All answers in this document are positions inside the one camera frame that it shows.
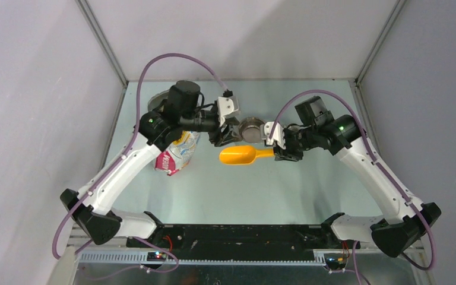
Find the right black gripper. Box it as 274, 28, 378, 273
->
273, 125, 318, 162

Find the yellow plastic scoop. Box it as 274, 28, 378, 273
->
218, 145, 274, 165

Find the pet food bag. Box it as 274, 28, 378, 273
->
147, 90, 201, 176

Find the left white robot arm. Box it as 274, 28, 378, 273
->
60, 80, 240, 247

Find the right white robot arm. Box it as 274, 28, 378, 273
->
262, 96, 441, 258

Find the pale green bowl tray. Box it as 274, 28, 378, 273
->
225, 117, 286, 164

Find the left steel bowl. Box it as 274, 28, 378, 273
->
238, 117, 266, 144

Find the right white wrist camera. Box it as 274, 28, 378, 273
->
261, 121, 286, 150

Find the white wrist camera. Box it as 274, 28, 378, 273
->
261, 121, 286, 150
217, 90, 240, 126

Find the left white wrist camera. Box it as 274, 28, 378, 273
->
217, 90, 240, 126

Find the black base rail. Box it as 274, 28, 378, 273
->
147, 224, 354, 262

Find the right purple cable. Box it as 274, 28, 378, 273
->
269, 89, 437, 285

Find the purple cable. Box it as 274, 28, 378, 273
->
51, 53, 231, 274
269, 89, 437, 285

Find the right aluminium frame post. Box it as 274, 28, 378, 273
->
355, 0, 408, 86

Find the aluminium frame post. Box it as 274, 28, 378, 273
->
75, 0, 129, 88
355, 0, 408, 86

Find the left aluminium frame post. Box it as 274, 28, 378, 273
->
75, 0, 129, 88

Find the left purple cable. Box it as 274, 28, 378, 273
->
51, 53, 231, 274

